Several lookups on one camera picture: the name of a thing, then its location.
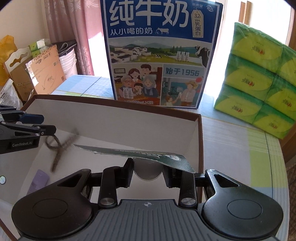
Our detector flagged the purple cosmetic tube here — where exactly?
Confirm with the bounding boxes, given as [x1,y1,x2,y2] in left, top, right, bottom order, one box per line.
[27,169,50,195]

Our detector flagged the leopard print hair claw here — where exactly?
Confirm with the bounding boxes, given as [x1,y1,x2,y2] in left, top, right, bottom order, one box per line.
[45,128,79,173]

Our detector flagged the small white jar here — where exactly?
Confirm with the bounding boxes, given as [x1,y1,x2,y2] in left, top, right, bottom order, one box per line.
[133,158,163,181]

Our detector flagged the clear plastic bag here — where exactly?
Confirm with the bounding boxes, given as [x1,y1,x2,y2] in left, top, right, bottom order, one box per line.
[0,79,23,109]

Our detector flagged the brown cardboard carry box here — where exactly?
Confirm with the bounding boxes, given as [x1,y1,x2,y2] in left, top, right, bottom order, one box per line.
[4,47,34,102]

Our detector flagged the pink cardboard carton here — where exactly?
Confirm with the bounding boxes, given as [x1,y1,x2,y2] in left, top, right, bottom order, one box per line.
[26,45,66,94]

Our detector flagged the brown cardboard storage box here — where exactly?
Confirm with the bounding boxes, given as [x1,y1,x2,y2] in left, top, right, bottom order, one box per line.
[1,95,204,240]

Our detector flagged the orange plastic bag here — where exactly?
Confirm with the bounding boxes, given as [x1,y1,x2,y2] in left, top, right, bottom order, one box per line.
[0,35,17,88]

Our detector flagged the checked pastel tablecloth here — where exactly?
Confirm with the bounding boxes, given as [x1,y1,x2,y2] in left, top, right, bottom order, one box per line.
[51,74,289,241]

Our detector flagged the white plastic buckets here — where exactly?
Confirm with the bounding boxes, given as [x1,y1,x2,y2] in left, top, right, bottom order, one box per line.
[53,40,78,79]

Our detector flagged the pink curtain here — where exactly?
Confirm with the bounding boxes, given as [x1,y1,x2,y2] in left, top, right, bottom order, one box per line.
[44,1,103,75]

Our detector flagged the green tissue pack bundle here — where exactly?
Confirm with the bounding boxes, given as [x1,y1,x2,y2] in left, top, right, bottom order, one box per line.
[214,23,295,139]

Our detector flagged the blue milk carton box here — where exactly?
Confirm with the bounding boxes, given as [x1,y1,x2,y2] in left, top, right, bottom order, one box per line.
[100,0,223,109]

